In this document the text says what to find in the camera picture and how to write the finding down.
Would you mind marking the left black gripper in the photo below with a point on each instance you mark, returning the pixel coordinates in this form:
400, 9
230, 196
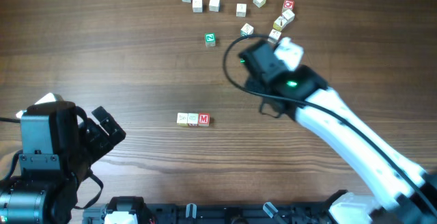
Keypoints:
102, 143

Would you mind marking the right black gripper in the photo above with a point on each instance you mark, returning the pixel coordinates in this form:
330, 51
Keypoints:
255, 80

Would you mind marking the yellow-edged white block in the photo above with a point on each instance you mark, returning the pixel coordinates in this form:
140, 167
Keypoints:
182, 119

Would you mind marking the red U side block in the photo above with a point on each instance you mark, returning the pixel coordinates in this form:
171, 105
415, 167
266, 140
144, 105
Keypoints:
193, 119

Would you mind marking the red M letter block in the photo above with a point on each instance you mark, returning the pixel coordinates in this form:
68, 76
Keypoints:
204, 119

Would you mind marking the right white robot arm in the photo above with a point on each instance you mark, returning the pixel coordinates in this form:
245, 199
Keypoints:
402, 191

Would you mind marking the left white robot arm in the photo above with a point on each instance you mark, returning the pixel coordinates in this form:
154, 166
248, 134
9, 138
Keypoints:
60, 144

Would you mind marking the white block number 2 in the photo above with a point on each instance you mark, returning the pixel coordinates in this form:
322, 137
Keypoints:
274, 36

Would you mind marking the white block teal side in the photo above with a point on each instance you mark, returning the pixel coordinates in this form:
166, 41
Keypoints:
246, 29

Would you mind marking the yellow bordered picture block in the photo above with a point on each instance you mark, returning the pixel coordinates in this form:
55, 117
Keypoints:
280, 23

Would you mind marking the white block beside yellow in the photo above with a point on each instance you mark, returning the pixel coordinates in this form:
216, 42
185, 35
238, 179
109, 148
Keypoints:
288, 15

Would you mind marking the green Z letter block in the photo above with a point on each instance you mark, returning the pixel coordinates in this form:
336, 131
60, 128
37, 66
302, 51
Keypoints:
210, 39

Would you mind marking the white block bird-like picture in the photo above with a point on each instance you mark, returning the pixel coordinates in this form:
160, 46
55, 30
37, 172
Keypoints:
241, 10

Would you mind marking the red Q letter block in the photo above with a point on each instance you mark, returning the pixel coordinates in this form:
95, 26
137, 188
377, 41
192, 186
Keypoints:
288, 5

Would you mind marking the white block red Y side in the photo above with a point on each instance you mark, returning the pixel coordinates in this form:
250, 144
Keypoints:
214, 5

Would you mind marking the white block turtle picture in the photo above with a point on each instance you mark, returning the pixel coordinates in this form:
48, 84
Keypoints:
197, 6

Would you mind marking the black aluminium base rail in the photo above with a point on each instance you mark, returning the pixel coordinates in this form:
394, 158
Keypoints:
135, 210

